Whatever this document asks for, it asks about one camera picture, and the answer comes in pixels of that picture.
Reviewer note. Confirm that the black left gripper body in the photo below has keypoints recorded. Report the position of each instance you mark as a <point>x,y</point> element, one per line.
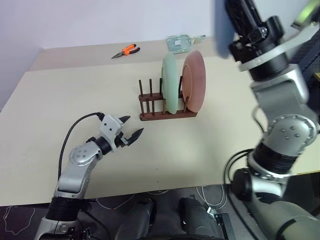
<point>123,141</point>

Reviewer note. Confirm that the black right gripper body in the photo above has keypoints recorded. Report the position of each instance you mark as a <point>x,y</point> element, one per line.
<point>260,45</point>

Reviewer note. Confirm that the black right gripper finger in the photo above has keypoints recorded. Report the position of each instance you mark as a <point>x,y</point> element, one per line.
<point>243,15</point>

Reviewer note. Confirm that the blue plate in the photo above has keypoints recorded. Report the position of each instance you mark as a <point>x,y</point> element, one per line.
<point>222,30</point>

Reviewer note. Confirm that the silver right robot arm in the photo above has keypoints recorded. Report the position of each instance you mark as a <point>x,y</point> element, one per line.
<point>280,100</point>

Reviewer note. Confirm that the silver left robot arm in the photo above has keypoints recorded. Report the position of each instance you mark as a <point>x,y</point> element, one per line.
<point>75,172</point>

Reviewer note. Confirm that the dark wooden dish rack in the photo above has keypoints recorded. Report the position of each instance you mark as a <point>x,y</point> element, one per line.
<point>150,96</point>

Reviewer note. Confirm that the green and black device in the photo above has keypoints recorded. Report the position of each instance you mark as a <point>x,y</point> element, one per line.
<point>306,12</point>

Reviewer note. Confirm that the green plate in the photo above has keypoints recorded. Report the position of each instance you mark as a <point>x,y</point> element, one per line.
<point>171,82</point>

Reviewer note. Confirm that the clear plastic bag packet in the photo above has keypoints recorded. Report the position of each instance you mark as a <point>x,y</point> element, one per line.
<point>178,43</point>

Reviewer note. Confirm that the pink plate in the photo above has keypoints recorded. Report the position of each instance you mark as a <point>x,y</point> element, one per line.
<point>195,82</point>

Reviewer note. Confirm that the dark rounded leg cover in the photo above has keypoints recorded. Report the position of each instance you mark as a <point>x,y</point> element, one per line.
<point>197,220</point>
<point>140,220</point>

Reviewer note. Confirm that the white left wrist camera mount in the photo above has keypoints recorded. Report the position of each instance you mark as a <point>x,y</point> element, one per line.
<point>109,127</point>

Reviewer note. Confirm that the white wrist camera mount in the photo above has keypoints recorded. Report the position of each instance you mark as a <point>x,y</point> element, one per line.
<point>109,127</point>
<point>280,51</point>

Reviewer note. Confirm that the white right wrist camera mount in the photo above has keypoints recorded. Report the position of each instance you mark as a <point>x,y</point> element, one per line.
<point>280,51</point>

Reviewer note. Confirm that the black metal bracket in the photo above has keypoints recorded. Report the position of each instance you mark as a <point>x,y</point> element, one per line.
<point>221,225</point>

